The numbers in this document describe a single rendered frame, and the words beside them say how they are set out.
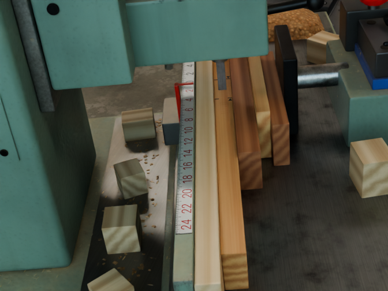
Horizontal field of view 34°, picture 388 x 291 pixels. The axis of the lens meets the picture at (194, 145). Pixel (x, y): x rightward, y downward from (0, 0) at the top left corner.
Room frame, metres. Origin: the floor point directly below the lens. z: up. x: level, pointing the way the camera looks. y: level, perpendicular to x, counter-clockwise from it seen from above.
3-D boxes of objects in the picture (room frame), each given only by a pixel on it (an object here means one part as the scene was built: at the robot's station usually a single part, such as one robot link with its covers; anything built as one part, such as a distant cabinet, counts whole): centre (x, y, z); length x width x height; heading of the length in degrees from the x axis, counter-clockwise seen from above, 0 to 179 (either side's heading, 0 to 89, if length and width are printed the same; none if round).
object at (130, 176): (0.66, 0.08, 0.82); 0.04 x 0.03 x 0.03; 17
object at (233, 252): (0.68, -0.04, 0.92); 0.62 x 0.02 x 0.04; 176
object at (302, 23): (0.87, -0.14, 0.91); 0.12 x 0.09 x 0.03; 86
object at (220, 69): (0.62, -0.04, 0.97); 0.01 x 0.01 x 0.05; 86
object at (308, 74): (0.62, -0.14, 0.95); 0.09 x 0.07 x 0.09; 176
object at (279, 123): (0.61, -0.09, 0.93); 0.17 x 0.02 x 0.05; 176
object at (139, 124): (0.79, 0.07, 0.82); 0.04 x 0.03 x 0.03; 92
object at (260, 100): (0.66, -0.08, 0.93); 0.22 x 0.01 x 0.06; 176
